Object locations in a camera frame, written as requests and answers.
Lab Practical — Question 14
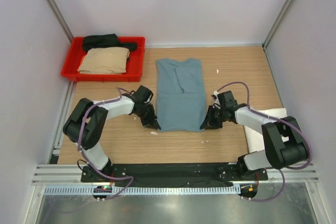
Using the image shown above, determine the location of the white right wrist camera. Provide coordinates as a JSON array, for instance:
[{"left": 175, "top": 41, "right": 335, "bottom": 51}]
[{"left": 212, "top": 90, "right": 219, "bottom": 103}]

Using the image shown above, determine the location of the white folded t-shirt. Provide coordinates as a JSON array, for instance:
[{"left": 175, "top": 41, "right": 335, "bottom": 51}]
[{"left": 244, "top": 107, "right": 302, "bottom": 162}]

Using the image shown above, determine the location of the beige folded t-shirt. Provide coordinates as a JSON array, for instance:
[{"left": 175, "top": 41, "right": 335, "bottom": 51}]
[{"left": 77, "top": 47, "right": 130, "bottom": 74}]

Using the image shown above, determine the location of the slotted cable duct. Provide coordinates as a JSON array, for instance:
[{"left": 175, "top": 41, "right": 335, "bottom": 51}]
[{"left": 44, "top": 184, "right": 240, "bottom": 196}]

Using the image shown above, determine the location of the blue t-shirt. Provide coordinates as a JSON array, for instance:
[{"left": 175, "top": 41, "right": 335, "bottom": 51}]
[{"left": 156, "top": 58, "right": 206, "bottom": 132}]

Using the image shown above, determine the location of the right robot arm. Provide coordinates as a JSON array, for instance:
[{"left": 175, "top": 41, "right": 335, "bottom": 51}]
[{"left": 200, "top": 91, "right": 312, "bottom": 180}]

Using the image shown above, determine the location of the red plastic bin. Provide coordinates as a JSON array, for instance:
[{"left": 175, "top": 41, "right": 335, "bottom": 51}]
[{"left": 61, "top": 37, "right": 145, "bottom": 82}]

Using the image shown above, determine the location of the black t-shirt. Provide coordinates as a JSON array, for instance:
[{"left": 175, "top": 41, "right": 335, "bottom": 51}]
[{"left": 82, "top": 34, "right": 138, "bottom": 52}]

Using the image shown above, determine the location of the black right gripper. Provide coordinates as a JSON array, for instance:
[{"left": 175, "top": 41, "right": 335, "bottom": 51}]
[{"left": 201, "top": 105, "right": 226, "bottom": 130}]

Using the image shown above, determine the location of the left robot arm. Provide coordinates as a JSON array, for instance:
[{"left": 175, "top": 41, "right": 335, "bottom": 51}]
[{"left": 62, "top": 86, "right": 161, "bottom": 182}]

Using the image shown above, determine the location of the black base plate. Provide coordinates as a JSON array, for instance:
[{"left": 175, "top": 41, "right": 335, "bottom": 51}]
[{"left": 80, "top": 163, "right": 268, "bottom": 183}]

